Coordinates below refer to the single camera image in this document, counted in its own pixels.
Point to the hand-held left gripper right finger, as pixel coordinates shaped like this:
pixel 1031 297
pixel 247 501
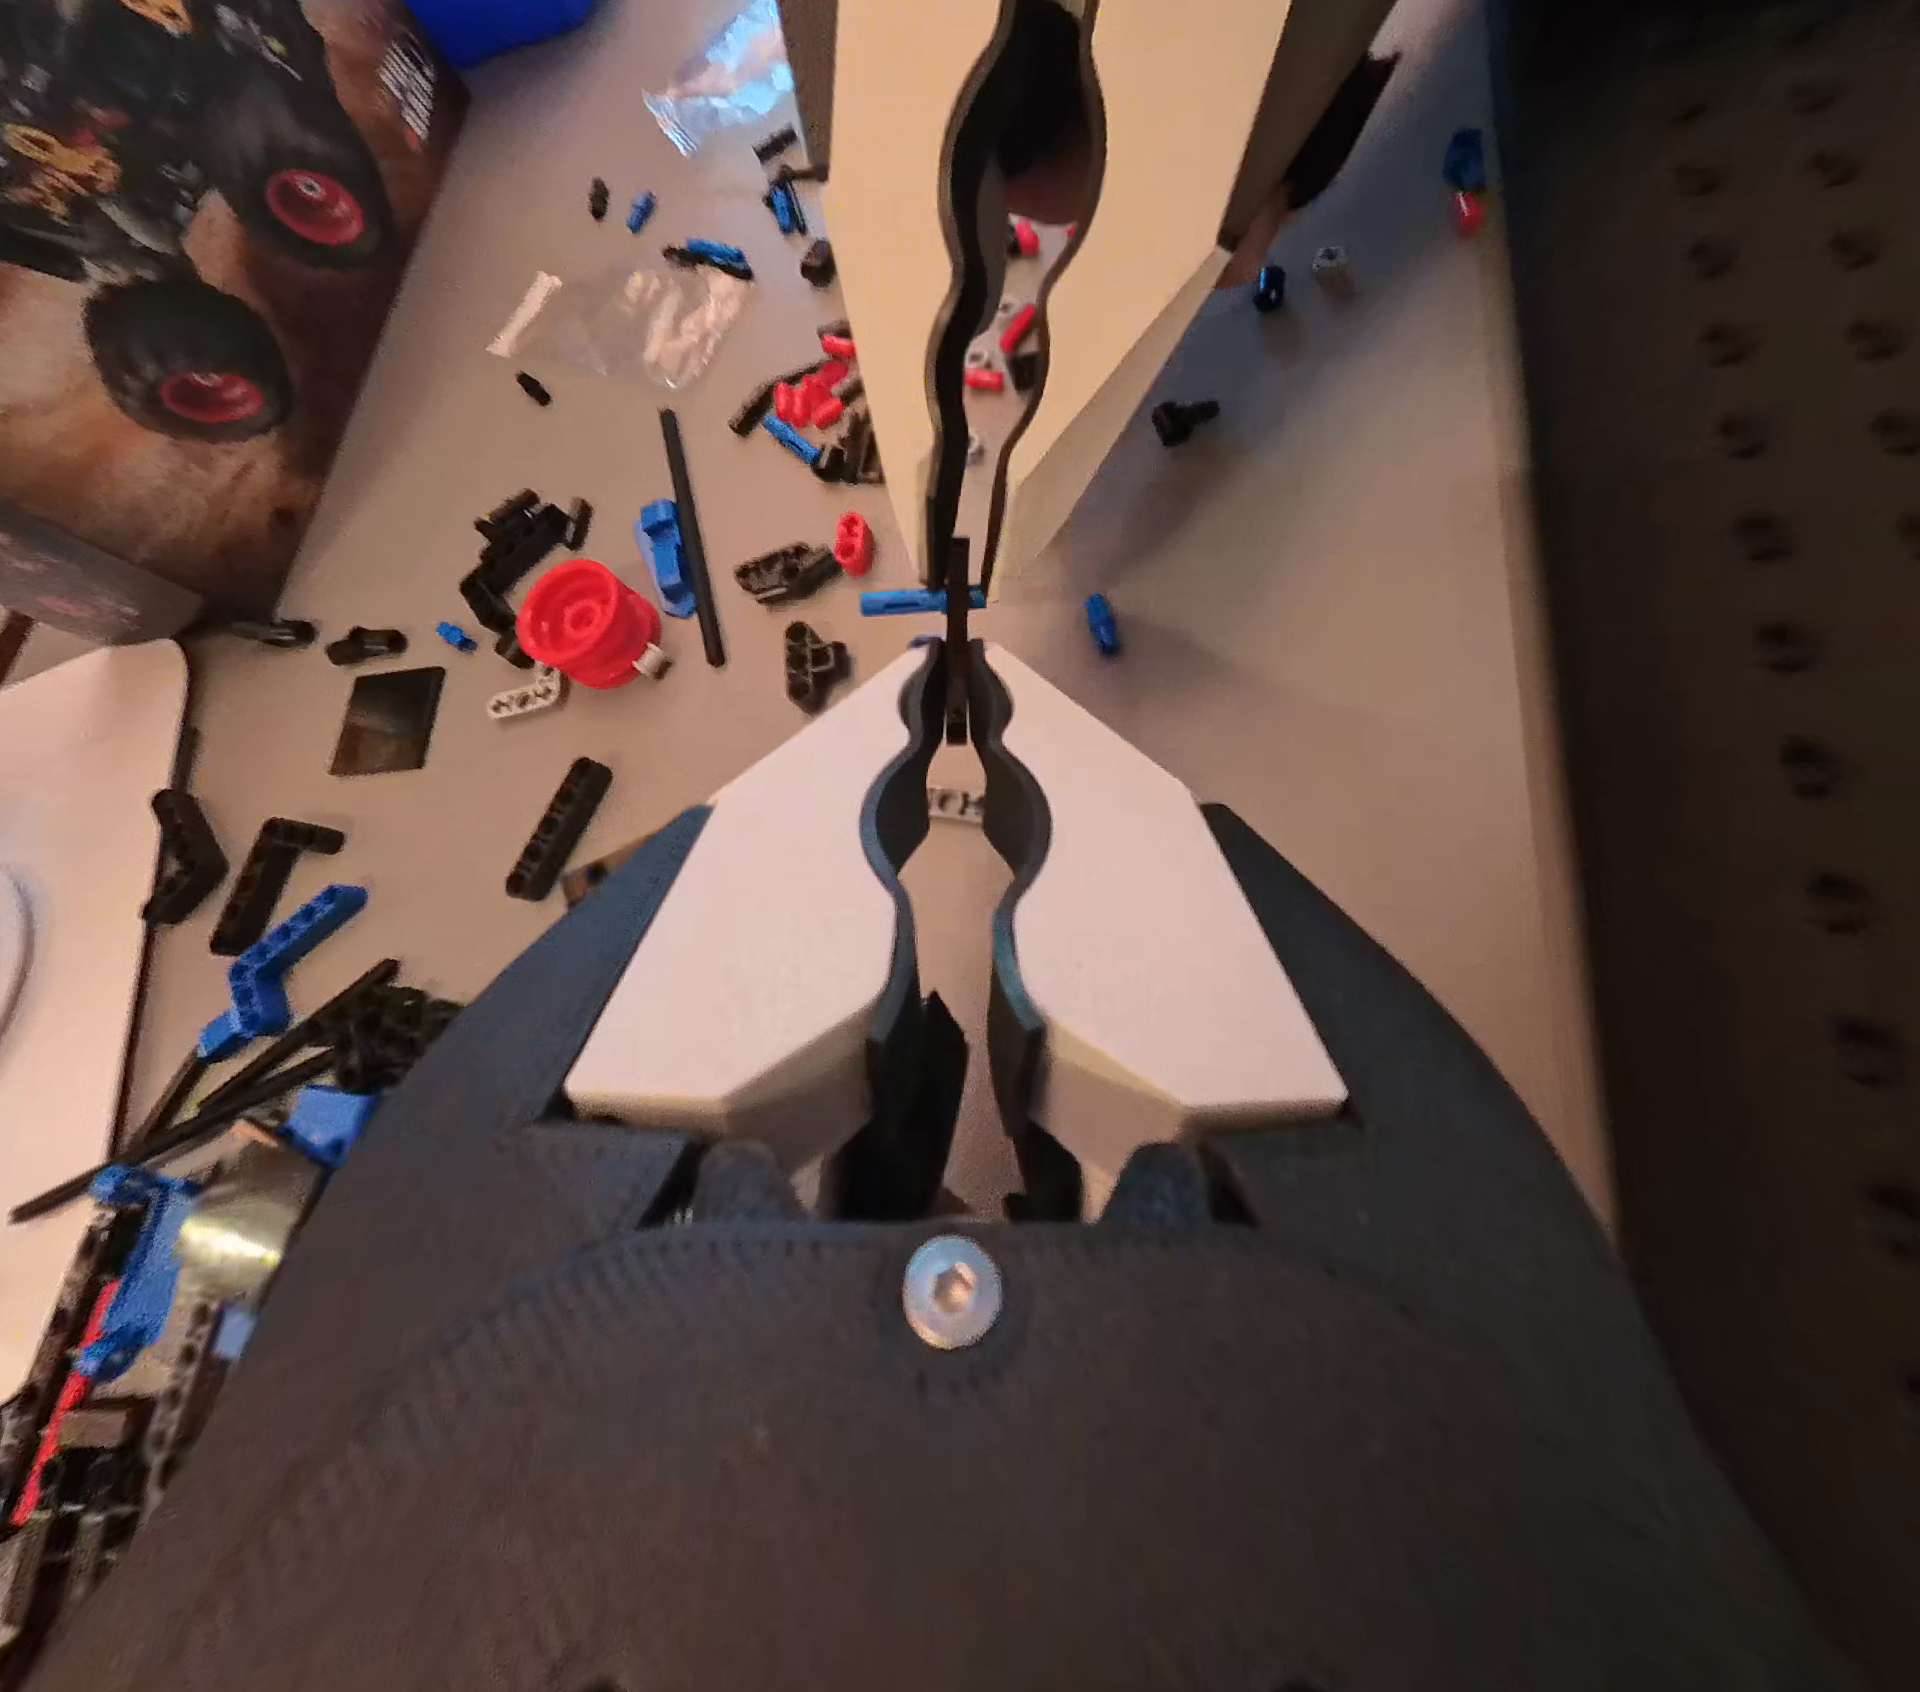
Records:
pixel 1185 971

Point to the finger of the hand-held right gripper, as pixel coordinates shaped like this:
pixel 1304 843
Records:
pixel 899 146
pixel 1201 72

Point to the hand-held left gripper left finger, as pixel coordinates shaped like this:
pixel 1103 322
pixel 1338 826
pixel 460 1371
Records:
pixel 734 971

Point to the small toy connectors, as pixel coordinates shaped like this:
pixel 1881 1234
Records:
pixel 819 389

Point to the blue toy pin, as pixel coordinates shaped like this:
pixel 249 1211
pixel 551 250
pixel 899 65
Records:
pixel 899 599

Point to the person's right hand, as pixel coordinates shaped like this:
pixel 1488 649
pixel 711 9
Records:
pixel 1050 189

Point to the scattered black toy beams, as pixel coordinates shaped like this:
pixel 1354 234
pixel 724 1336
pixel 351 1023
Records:
pixel 558 830

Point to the light grey angled beam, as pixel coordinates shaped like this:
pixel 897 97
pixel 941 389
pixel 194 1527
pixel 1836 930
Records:
pixel 525 695

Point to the red toy wheel hub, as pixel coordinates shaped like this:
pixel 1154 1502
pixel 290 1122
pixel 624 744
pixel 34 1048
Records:
pixel 577 618

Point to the red short beam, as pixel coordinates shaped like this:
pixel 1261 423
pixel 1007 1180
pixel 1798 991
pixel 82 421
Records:
pixel 854 543

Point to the small blue curved panel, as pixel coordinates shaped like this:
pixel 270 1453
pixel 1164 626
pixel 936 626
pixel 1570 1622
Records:
pixel 663 552

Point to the black square panel piece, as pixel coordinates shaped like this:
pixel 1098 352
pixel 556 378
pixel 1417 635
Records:
pixel 390 722
pixel 247 1220

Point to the blue toy panel piece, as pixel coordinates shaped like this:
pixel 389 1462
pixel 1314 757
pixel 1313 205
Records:
pixel 143 1257
pixel 332 1122

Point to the long black axle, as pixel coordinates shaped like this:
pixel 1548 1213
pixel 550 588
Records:
pixel 691 535

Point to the blue angled beam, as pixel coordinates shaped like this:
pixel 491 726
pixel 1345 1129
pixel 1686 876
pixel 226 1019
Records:
pixel 277 957

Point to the white rounded board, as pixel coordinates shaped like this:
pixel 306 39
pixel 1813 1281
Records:
pixel 73 971

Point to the dark toy set box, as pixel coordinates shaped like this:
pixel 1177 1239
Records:
pixel 148 222

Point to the red toy axle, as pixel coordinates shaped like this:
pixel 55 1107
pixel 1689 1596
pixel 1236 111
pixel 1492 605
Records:
pixel 73 1379

